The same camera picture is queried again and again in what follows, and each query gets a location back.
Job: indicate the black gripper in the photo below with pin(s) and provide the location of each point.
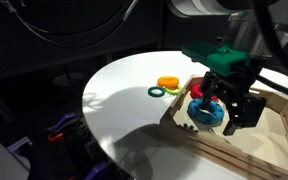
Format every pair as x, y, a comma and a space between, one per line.
243, 108

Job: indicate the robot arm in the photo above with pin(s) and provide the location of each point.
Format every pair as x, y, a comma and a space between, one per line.
256, 37

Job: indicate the wooden slatted tray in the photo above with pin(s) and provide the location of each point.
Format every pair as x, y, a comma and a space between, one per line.
259, 153

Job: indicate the purple and orange clamp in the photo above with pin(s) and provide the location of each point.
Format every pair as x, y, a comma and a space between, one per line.
67, 123

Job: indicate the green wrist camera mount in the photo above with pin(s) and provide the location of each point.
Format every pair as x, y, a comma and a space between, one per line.
216, 58

